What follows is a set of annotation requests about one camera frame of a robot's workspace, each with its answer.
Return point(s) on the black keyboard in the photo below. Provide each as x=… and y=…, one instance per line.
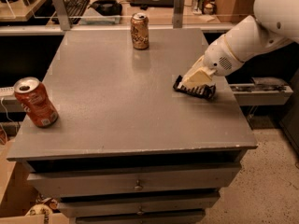
x=75, y=9

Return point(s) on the grey metal post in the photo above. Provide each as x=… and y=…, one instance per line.
x=178, y=13
x=62, y=15

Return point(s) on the grey drawer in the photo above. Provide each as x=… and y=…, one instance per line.
x=179, y=217
x=139, y=205
x=134, y=180

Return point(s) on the black rxbar chocolate wrapper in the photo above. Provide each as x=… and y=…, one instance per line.
x=203, y=92

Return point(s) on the bottles on back desk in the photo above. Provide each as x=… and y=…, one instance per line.
x=204, y=7

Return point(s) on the orange soda can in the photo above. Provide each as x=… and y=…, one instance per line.
x=33, y=97

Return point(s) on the cardboard box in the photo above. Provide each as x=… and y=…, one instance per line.
x=17, y=196

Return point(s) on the black headphones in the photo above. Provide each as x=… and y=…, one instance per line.
x=107, y=7

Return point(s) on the middle grey drawer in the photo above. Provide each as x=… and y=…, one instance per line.
x=139, y=205

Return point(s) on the left grey metal post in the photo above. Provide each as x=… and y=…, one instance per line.
x=62, y=15

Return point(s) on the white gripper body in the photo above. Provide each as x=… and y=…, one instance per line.
x=220, y=59

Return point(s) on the gold brown soda can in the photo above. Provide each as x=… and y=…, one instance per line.
x=140, y=31

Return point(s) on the right grey metal post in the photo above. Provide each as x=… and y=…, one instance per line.
x=178, y=13

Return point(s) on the top grey drawer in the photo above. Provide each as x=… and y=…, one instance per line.
x=134, y=180

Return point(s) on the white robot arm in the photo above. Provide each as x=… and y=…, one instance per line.
x=272, y=25

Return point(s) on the grey drawer cabinet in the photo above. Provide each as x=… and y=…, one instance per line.
x=118, y=109

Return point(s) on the black laptop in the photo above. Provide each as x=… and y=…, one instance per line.
x=152, y=3

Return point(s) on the bottom grey drawer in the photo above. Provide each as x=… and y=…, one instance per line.
x=179, y=217

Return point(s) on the grey metal side rail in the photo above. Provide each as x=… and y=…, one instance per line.
x=262, y=91

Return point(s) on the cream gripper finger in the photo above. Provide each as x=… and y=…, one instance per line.
x=197, y=67
x=197, y=77

